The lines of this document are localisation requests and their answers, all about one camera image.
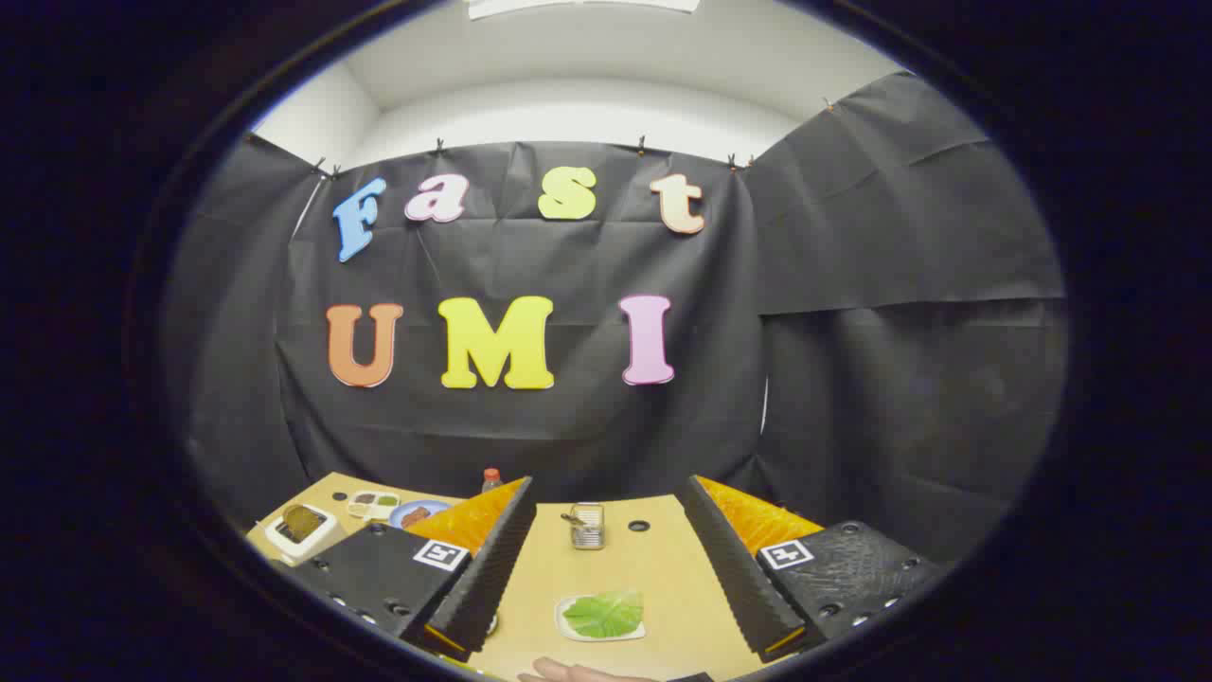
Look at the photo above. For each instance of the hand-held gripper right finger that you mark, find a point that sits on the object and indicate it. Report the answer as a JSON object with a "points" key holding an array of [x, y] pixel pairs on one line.
{"points": [[739, 578]]}

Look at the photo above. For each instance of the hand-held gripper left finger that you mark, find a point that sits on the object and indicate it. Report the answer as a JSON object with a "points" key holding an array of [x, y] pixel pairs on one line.
{"points": [[492, 578]]}

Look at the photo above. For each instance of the green lettuce leaf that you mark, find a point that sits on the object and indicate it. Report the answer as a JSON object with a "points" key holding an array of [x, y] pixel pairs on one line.
{"points": [[606, 616]]}

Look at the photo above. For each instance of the brown toast slice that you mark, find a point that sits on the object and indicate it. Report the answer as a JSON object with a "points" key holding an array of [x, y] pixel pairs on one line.
{"points": [[303, 521]]}

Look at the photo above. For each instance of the small white square dish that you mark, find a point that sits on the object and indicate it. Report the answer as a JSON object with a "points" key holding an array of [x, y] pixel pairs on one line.
{"points": [[568, 633]]}

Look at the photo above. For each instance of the brown meat piece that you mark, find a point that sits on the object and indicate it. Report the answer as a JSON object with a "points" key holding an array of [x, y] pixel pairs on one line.
{"points": [[415, 517]]}

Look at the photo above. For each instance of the blue plate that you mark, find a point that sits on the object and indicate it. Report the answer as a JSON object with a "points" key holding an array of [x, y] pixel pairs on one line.
{"points": [[426, 504]]}

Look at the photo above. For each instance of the clear bottle with red cap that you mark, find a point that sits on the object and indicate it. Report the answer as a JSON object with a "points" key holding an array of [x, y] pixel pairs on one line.
{"points": [[491, 477]]}

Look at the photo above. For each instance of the white divided condiment tray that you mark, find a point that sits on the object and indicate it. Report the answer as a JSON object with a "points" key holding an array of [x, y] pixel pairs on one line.
{"points": [[372, 504]]}

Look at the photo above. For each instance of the black backdrop cloth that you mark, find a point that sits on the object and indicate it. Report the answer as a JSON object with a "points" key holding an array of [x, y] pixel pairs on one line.
{"points": [[568, 426]]}

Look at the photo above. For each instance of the white toaster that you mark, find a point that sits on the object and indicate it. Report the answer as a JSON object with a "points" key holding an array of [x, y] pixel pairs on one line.
{"points": [[317, 547]]}

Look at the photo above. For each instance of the ceiling light panel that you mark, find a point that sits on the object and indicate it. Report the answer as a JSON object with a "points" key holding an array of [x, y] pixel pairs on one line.
{"points": [[582, 6]]}

